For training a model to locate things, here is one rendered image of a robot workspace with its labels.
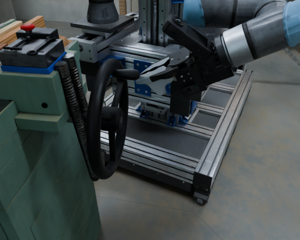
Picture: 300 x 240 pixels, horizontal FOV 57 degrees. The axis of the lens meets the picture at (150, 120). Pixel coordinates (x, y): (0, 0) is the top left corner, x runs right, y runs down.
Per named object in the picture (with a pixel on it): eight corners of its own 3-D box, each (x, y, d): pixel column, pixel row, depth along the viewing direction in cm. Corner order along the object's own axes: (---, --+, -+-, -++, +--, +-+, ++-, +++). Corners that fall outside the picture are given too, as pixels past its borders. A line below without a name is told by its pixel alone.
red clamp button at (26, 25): (31, 31, 58) (30, 26, 57) (17, 31, 58) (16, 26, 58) (38, 27, 60) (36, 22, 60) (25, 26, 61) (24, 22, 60)
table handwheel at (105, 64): (133, 141, 87) (106, 207, 61) (72, 135, 89) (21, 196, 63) (133, 47, 74) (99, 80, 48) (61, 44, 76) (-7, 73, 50)
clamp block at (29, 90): (60, 117, 58) (51, 78, 53) (0, 112, 59) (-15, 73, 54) (84, 84, 70) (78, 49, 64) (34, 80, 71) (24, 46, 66)
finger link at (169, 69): (151, 85, 59) (188, 71, 56) (147, 80, 59) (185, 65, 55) (155, 75, 63) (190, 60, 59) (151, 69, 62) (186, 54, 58)
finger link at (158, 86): (143, 104, 65) (179, 91, 61) (130, 84, 62) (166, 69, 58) (146, 97, 67) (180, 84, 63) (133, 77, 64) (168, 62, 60)
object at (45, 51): (49, 75, 54) (43, 47, 51) (-3, 71, 55) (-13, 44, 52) (74, 49, 64) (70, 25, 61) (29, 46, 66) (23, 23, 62)
